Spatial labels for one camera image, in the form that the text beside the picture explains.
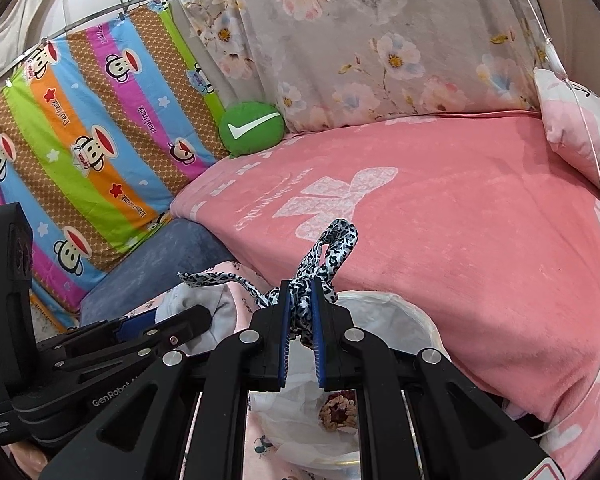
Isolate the blue sofa cushion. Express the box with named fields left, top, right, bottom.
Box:
left=80, top=217, right=236, bottom=331

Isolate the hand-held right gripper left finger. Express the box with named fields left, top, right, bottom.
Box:
left=40, top=280, right=291, bottom=480

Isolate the pink fleece blanket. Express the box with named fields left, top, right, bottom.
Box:
left=170, top=110, right=600, bottom=471

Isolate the white cable switch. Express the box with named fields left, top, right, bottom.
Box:
left=545, top=37, right=568, bottom=81

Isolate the striped monkey print blanket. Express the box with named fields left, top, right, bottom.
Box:
left=0, top=0, right=231, bottom=333

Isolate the grey metal rod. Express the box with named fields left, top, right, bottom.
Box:
left=0, top=0, right=181, bottom=98

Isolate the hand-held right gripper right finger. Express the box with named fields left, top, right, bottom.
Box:
left=312, top=280, right=556, bottom=480

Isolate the grey floral sheet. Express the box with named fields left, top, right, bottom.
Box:
left=180, top=0, right=551, bottom=133

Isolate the pink panda print cloth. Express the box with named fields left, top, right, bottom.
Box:
left=125, top=259, right=311, bottom=480

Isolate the brown and tan scrunchie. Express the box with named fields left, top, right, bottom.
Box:
left=319, top=392, right=357, bottom=432

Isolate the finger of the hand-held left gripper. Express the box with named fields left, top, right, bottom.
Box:
left=55, top=305, right=213, bottom=373
left=36, top=312, right=160, bottom=357

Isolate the leopard print ribbon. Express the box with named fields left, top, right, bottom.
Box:
left=178, top=218, right=359, bottom=348

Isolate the green round cushion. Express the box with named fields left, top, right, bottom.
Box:
left=218, top=101, right=285, bottom=159

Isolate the pink and white pillow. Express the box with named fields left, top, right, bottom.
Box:
left=533, top=66, right=600, bottom=193

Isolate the white hanging cloth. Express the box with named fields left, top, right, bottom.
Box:
left=0, top=0, right=43, bottom=86

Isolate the trash bin with white liner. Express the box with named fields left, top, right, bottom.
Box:
left=250, top=290, right=451, bottom=480

